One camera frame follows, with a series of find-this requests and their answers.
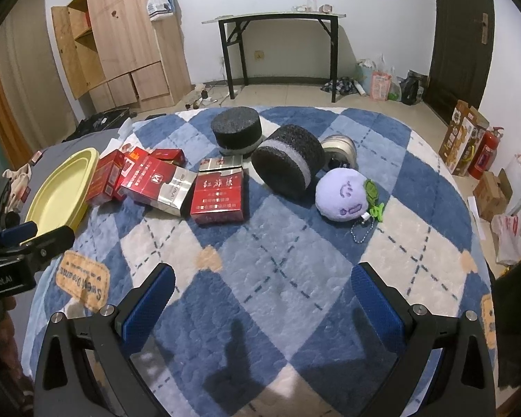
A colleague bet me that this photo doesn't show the white plastic bag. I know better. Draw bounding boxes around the white plastic bag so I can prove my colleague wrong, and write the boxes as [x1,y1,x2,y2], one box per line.
[491,213,521,267]

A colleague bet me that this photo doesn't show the pink shopping bag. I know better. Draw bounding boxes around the pink shopping bag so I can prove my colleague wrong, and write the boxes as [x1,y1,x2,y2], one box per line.
[370,71,391,101]

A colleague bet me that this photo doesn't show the brown cardboard box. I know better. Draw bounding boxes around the brown cardboard box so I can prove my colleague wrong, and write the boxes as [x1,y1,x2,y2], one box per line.
[473,169,513,222]

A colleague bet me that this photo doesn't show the red cigarette box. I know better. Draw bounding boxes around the red cigarette box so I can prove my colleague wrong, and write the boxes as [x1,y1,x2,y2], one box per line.
[86,150,125,206]
[190,155,245,225]

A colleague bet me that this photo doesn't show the beige and black clothes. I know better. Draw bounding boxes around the beige and black clothes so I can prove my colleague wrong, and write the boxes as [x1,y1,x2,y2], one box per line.
[0,163,32,231]

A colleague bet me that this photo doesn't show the power strip with cables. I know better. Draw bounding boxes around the power strip with cables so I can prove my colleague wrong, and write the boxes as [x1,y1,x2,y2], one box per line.
[182,81,230,110]

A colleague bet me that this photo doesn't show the red silver cigarette carton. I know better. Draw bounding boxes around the red silver cigarette carton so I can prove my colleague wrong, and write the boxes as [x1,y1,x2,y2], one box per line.
[119,155,197,216]

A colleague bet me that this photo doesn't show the dark brown door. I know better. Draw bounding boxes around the dark brown door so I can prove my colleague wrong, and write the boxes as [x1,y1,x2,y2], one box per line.
[423,0,495,124]

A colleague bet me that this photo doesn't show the printed cardboard box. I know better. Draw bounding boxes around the printed cardboard box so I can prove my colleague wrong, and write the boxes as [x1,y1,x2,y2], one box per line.
[439,100,489,176]

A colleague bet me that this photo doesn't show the silver round tin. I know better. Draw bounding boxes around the silver round tin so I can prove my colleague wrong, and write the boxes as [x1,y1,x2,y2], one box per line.
[321,134,358,171]

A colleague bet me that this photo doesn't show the orange curtain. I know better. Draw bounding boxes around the orange curtain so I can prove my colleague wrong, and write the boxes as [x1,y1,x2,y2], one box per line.
[0,77,33,170]

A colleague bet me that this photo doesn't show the wooden wardrobe cabinet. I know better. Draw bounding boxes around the wooden wardrobe cabinet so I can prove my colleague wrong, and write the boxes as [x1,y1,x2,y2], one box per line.
[46,0,193,118]

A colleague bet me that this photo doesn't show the purple plush ball keychain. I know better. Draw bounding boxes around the purple plush ball keychain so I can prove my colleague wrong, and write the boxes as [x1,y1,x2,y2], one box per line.
[315,167,385,244]

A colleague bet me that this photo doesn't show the blue white checkered rug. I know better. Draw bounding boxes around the blue white checkered rug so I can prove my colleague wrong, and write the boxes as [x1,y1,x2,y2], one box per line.
[20,105,497,417]

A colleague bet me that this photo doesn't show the red orange cigarette pack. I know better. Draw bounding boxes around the red orange cigarette pack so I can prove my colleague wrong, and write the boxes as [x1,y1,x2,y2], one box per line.
[113,147,149,202]

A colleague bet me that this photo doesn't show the red cigarette box front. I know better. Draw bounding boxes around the red cigarette box front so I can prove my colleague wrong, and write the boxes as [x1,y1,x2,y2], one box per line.
[190,155,245,225]

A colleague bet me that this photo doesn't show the small red cigarette pack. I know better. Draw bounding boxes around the small red cigarette pack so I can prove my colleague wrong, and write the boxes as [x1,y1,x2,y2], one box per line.
[150,148,187,167]

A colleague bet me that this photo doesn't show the bag hanging on wardrobe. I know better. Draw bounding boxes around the bag hanging on wardrobe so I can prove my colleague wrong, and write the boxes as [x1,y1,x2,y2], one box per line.
[147,0,176,22]

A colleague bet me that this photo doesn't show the red fire extinguisher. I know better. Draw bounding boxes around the red fire extinguisher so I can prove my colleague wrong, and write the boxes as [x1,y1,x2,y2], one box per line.
[468,126,504,180]

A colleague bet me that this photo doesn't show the black open case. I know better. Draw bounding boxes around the black open case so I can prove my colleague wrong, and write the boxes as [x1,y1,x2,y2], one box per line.
[64,107,136,142]

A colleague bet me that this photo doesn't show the yellow plastic basin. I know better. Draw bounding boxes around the yellow plastic basin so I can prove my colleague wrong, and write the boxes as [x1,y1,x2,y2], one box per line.
[26,148,99,236]

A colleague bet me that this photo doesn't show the black foam cylinder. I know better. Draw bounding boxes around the black foam cylinder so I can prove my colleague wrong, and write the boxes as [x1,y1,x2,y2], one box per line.
[210,106,263,156]
[251,124,324,199]

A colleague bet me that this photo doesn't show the black folding table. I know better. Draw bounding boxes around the black folding table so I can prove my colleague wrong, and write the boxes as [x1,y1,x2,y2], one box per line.
[207,11,346,102]

